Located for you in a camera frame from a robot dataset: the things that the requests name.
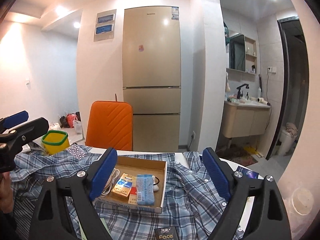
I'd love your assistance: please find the white usb cable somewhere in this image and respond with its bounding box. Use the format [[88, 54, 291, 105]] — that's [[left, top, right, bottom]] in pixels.
[[100, 167, 121, 197]]

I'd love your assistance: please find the gold blue cigarette pack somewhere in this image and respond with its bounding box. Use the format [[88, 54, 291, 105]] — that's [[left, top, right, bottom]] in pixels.
[[111, 173, 136, 198]]

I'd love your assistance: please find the light blue tissue pack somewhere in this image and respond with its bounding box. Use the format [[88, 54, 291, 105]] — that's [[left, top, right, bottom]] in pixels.
[[136, 174, 155, 206]]

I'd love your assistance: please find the black face tissue pack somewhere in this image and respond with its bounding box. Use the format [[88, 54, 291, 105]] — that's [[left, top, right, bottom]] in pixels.
[[155, 226, 179, 240]]

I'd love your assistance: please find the person left hand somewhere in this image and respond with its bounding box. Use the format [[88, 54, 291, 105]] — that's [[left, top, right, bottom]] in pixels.
[[0, 172, 14, 213]]

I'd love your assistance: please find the blue packet on table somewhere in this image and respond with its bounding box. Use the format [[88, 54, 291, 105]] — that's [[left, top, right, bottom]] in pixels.
[[237, 166, 259, 179]]

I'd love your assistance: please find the yellow green felt basket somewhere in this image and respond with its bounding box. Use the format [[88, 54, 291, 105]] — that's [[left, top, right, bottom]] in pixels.
[[41, 130, 70, 155]]

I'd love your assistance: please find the patterned fabric piece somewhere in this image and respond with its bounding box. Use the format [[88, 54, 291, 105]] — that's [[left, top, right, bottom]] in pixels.
[[66, 144, 91, 160]]

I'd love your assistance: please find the red bag on floor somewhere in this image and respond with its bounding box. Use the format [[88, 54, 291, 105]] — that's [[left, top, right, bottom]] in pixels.
[[66, 113, 78, 128]]

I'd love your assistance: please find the white plastic bag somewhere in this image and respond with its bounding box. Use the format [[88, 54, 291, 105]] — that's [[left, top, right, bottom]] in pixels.
[[73, 120, 82, 134]]

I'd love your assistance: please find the blue plaid shirt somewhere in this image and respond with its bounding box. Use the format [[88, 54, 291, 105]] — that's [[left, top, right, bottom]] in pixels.
[[10, 144, 253, 240]]

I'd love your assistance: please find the open cardboard box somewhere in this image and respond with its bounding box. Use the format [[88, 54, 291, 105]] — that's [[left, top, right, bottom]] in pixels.
[[95, 155, 167, 213]]

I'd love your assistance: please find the grey striped cloth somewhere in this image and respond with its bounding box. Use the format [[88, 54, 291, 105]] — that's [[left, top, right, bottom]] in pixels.
[[13, 197, 37, 239]]

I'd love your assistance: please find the clear plastic cup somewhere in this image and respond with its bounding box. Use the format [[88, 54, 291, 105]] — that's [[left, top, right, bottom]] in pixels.
[[291, 187, 314, 216]]

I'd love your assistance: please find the orange chair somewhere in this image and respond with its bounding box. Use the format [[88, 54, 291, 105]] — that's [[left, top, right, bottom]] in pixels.
[[85, 101, 133, 151]]

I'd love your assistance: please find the bathroom vanity cabinet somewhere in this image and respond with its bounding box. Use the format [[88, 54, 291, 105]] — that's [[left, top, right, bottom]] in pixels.
[[221, 101, 271, 139]]

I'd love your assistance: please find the white hair dryer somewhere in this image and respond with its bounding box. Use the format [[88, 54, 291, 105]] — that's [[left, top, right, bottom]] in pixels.
[[257, 98, 271, 106]]

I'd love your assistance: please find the black faucet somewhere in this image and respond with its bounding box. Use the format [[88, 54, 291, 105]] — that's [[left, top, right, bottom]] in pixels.
[[236, 83, 249, 99]]

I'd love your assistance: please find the bathroom mirror cabinet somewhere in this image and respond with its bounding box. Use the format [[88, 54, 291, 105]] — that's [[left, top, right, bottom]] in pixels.
[[223, 22, 258, 74]]

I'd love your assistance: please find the beige refrigerator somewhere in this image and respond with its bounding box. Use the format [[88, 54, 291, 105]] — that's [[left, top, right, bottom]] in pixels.
[[122, 6, 181, 152]]

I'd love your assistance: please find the wall electrical panel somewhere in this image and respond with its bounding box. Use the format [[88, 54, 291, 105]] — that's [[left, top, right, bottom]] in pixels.
[[94, 9, 117, 42]]

